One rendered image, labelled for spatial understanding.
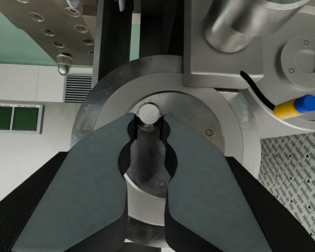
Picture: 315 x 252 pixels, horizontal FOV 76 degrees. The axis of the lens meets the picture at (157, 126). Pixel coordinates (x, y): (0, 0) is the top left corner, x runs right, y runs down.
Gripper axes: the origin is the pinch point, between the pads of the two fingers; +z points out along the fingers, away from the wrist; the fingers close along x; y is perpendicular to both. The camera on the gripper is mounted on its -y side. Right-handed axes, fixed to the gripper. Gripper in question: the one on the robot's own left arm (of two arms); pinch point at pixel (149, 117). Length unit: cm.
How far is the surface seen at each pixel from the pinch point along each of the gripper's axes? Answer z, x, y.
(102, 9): 10.0, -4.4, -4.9
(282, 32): 9.2, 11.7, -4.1
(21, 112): 31.9, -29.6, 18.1
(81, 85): 264, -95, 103
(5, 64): 281, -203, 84
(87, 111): 3.5, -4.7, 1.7
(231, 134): 2.3, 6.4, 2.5
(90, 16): 25.7, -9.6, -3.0
